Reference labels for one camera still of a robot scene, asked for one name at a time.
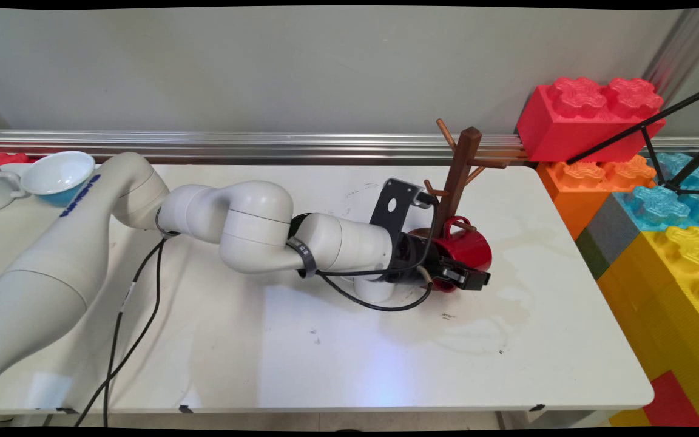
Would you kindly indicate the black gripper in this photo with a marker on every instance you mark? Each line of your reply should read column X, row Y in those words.
column 410, row 261

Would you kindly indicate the red enamel mug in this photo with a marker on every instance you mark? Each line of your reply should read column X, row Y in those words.
column 469, row 246

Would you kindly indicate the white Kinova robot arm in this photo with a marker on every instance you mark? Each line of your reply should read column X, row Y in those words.
column 252, row 224

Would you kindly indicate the white enamel mug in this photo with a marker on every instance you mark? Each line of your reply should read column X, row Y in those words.
column 374, row 292

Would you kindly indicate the brown wooden mug tree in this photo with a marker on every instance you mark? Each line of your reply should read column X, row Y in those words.
column 462, row 167

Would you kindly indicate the large dark green toy brick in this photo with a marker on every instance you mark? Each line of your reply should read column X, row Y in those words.
column 592, row 255

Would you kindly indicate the large orange toy brick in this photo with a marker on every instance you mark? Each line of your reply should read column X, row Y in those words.
column 574, row 194

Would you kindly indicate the large grey toy brick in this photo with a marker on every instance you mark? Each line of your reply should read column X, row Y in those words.
column 613, row 233

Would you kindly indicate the large red toy brick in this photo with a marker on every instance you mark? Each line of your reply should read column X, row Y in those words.
column 574, row 130

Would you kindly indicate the large yellow toy brick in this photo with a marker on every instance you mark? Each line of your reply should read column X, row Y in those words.
column 665, row 303

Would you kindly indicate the large blue toy brick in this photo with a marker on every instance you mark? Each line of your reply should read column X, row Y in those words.
column 659, row 209

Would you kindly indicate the black tripod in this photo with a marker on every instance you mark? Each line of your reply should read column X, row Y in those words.
column 647, row 124

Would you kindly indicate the flat red toy brick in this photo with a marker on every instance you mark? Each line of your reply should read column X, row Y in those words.
column 671, row 403

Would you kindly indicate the white and blue bowl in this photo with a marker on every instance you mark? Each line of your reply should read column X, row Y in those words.
column 58, row 173

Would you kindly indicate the small red brick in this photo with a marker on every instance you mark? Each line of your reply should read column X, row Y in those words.
column 11, row 158

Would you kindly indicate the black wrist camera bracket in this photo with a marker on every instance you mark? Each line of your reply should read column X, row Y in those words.
column 389, row 209

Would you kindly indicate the horizontal aluminium rail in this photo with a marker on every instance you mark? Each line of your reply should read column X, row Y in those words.
column 264, row 145

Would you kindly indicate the slanted aluminium post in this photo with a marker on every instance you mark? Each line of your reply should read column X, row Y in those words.
column 683, row 51

